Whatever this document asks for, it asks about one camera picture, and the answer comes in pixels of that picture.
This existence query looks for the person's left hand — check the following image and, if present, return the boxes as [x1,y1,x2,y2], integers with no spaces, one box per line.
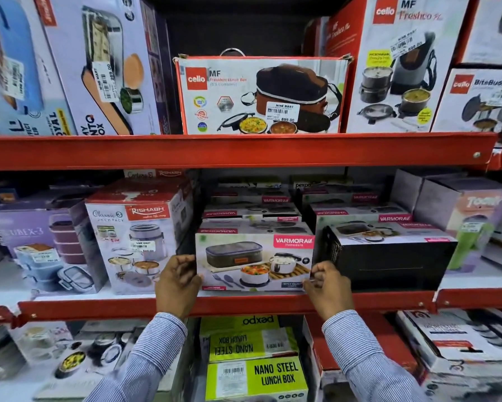
[155,254,204,320]

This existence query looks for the person's right hand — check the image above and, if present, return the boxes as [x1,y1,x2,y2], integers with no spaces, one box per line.
[303,260,355,322]

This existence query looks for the white lunchbox package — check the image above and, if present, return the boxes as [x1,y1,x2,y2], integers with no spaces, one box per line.
[195,219,315,293]

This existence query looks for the person's right forearm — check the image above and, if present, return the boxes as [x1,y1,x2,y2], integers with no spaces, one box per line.
[322,310,428,402]

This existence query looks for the person's left forearm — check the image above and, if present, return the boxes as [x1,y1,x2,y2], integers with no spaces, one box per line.
[84,312,189,402]

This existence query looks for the red metal shelf beam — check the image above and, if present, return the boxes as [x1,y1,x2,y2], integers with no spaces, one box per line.
[0,132,502,172]
[0,288,502,328]

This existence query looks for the yellow-green lunch box carton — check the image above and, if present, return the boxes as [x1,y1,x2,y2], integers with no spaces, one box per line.
[208,327,300,364]
[204,357,309,402]
[199,315,282,339]

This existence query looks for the red white steel tiffin carton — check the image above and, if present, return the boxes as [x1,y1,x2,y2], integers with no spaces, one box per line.
[85,179,196,296]

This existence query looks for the stack of lunchbox cartons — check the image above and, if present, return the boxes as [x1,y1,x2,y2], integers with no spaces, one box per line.
[201,176,458,292]

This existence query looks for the white carton with steel lunchbox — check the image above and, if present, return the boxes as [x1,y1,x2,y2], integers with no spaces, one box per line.
[32,319,198,402]

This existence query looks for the plain grey carton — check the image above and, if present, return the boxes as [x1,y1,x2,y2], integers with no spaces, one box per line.
[391,168,469,215]

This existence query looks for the white black container carton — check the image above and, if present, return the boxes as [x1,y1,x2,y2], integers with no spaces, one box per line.
[395,309,502,402]

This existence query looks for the purple stacked lunchbox carton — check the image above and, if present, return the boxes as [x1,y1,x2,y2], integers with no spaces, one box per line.
[0,196,109,297]

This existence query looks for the lavender green bottle carton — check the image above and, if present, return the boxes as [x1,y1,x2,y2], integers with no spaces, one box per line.
[413,177,502,273]

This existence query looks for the red-edged brown lunch bag carton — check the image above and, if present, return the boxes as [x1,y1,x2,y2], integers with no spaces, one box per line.
[172,56,355,135]

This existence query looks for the pale carton with clear containers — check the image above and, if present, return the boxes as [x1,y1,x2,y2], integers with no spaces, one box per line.
[0,321,75,382]

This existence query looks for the dark carton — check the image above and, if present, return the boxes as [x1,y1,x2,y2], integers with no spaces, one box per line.
[0,179,93,215]

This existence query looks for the tall red white tiffin carton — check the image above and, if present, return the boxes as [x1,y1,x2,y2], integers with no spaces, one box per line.
[326,0,472,134]

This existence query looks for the lavender bento box carton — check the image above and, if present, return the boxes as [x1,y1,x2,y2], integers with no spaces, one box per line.
[32,0,173,136]

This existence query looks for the white carton with grey lunchbox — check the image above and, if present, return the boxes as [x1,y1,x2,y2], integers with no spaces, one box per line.
[430,66,502,135]

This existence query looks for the blue lunch box carton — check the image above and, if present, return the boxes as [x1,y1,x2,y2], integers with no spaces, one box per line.
[0,0,78,137]

